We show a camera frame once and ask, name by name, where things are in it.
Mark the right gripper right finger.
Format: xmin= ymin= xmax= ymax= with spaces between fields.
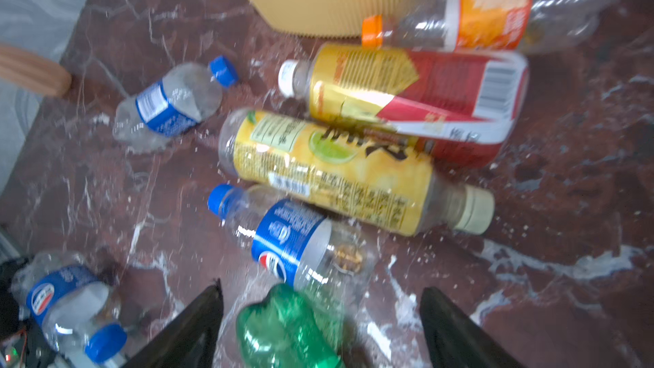
xmin=419 ymin=287 xmax=522 ymax=367

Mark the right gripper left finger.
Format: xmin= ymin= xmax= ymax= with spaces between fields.
xmin=124 ymin=280 xmax=224 ymax=367

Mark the green plastic bottle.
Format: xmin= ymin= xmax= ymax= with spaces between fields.
xmin=236 ymin=284 xmax=345 ymax=367

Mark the blue label crushed bottle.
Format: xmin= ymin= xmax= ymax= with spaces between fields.
xmin=10 ymin=250 xmax=128 ymax=364

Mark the Pepsi bottle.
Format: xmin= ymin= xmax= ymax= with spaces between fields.
xmin=208 ymin=184 xmax=379 ymax=296

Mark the yellow label tea bottle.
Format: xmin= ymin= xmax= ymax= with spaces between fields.
xmin=219 ymin=108 xmax=495 ymax=236

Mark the red yellow label bottle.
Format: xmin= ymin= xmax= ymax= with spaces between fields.
xmin=278 ymin=43 xmax=530 ymax=167

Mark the clear bottle blue cap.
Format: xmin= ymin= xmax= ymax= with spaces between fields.
xmin=112 ymin=56 xmax=238 ymax=153

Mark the small terracotta vase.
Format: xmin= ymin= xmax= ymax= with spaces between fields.
xmin=1 ymin=44 xmax=73 ymax=97

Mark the orange label clear bottle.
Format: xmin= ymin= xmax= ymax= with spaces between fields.
xmin=361 ymin=0 xmax=618 ymax=55

